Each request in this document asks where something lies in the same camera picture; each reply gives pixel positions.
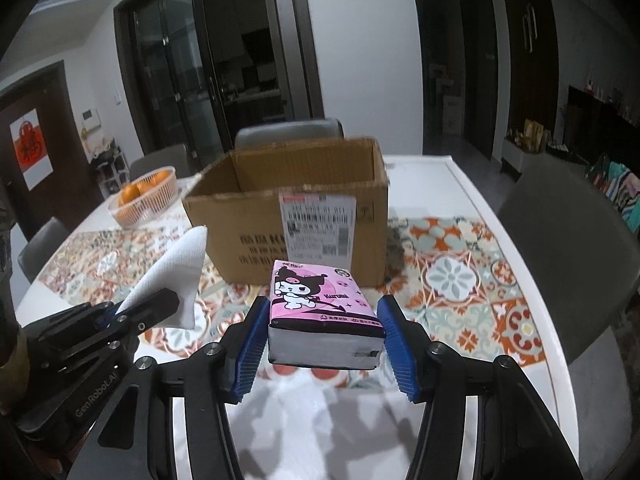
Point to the patterned tile table mat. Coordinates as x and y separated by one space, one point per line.
465 280

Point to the brown cardboard box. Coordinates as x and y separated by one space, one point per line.
235 230

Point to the colourful folded cloth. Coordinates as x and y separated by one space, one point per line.
620 190

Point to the glass sliding door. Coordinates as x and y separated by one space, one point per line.
210 60

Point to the white floor appliance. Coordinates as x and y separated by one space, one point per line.
514 156

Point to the orange fruit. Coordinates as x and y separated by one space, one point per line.
131 193
154 181

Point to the white basket of oranges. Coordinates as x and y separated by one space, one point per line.
150 205

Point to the pink cartoon tissue pack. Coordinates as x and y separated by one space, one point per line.
320 300

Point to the dark brown wooden door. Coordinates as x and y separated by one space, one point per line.
60 160

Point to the red and white door poster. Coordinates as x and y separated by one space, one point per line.
30 150

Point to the small cluttered shelf rack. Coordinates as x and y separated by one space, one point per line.
110 167

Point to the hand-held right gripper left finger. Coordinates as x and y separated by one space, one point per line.
248 355

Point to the white wall intercom panel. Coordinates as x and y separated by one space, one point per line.
90 118

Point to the dark wooden double door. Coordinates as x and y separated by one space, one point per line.
510 60

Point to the white thin cloth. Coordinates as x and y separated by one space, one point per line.
170 270

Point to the brown paper bag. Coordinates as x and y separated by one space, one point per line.
534 136

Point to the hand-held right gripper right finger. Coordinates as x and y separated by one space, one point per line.
400 355

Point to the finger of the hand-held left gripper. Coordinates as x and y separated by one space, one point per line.
97 314
150 306

